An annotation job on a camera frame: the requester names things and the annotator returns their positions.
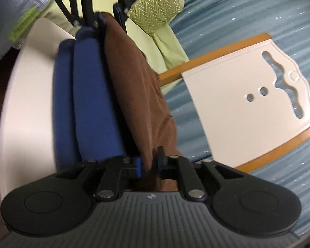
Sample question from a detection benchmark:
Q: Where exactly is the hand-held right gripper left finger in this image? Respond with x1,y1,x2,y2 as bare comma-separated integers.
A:
45,156,142,202

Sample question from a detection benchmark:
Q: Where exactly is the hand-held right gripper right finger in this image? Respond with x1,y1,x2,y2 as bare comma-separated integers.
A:
157,147,247,202

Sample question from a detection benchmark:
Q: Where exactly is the brown garment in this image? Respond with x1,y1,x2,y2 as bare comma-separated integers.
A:
101,13,181,193

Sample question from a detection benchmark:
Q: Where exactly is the blue garment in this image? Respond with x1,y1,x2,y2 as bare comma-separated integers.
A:
53,26,127,171

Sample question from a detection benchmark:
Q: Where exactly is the green herringbone cushion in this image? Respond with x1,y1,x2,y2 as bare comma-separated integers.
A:
128,0,184,35

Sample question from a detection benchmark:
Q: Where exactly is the green covered sofa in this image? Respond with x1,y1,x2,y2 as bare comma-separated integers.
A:
41,0,189,96

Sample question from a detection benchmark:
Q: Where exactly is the checked blue green blanket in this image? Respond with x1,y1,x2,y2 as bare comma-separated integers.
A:
0,0,55,65

